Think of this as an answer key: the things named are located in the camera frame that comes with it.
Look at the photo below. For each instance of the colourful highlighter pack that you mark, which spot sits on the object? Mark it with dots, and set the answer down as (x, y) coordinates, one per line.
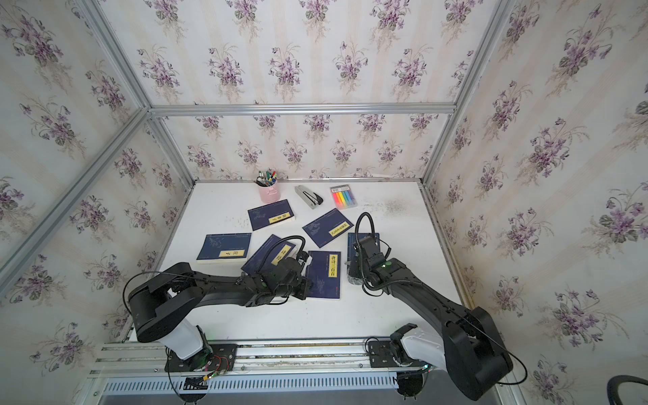
(343, 197)

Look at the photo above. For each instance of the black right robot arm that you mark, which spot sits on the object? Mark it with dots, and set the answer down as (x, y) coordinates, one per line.
(464, 343)

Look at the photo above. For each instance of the blue book far left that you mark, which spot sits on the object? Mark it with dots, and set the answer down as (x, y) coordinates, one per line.
(219, 247)

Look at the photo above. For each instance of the grey patterned cloth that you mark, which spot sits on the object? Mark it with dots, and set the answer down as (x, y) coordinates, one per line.
(353, 273)

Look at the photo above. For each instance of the pens in cup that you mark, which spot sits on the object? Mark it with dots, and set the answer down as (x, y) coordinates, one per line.
(266, 178)

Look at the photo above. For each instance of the blue book yellow label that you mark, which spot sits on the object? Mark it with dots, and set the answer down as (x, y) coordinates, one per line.
(324, 271)

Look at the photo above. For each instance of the blue book right side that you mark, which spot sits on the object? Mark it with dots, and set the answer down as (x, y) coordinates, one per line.
(352, 253)

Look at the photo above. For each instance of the blue book upper left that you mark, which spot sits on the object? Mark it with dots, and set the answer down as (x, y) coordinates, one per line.
(270, 214)

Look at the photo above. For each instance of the pink pen cup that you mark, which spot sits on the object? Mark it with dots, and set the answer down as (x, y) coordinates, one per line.
(269, 194)

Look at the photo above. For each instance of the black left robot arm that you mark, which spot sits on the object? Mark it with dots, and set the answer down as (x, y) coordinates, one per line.
(160, 306)

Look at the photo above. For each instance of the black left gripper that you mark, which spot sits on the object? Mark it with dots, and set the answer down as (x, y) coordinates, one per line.
(305, 288)

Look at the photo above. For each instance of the blue book under left arm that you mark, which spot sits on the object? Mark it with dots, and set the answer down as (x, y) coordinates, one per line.
(268, 255)

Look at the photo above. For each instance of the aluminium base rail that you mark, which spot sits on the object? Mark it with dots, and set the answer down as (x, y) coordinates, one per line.
(257, 366)

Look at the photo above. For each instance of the blue book upper middle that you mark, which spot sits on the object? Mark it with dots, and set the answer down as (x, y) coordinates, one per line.
(328, 227)

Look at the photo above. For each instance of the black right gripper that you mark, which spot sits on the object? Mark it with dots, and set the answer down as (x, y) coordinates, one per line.
(353, 267)

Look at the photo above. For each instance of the grey black stapler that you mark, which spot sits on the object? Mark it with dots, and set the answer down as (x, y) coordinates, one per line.
(311, 199)

